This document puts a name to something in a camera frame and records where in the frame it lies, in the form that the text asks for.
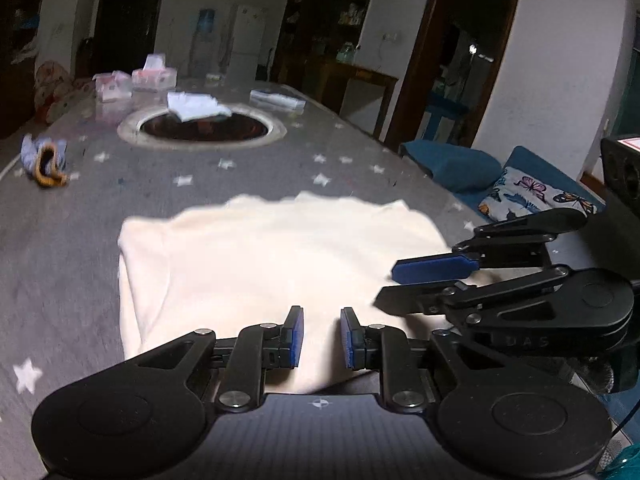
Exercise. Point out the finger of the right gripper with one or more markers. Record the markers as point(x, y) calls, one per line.
point(402, 300)
point(446, 267)

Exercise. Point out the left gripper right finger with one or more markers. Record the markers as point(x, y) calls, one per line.
point(378, 347)

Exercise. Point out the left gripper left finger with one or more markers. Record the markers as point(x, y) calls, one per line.
point(270, 346)

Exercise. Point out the cream white garment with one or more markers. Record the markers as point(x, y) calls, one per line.
point(249, 261)

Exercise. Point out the butterfly print pillow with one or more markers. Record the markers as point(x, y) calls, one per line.
point(517, 194)

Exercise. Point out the blue sofa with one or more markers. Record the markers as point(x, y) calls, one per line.
point(470, 174)

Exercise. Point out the dark wooden side table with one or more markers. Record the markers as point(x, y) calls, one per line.
point(348, 89)

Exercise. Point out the round black induction cooktop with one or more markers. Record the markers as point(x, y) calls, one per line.
point(157, 128)

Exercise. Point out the glass kettle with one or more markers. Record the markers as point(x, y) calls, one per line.
point(347, 53)

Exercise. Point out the white remote control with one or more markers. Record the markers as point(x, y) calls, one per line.
point(277, 100)

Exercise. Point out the white paper tissue sheet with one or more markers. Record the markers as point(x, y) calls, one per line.
point(194, 106)

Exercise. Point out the water dispenser with blue bottle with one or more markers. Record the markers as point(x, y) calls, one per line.
point(203, 43)

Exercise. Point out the pink white tissue box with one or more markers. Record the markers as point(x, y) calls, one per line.
point(154, 75)

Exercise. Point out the white refrigerator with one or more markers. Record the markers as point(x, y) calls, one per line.
point(247, 30)

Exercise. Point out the blue knitted sock cloth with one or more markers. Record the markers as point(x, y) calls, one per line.
point(44, 160)

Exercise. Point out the small pink tissue pack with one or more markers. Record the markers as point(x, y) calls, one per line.
point(114, 86)

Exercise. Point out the floral kids sofa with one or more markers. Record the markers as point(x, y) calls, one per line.
point(56, 92)

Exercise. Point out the dark wooden door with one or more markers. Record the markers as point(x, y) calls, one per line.
point(125, 34)

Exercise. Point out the dark wall shelf cabinet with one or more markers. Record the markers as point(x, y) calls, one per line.
point(311, 32)

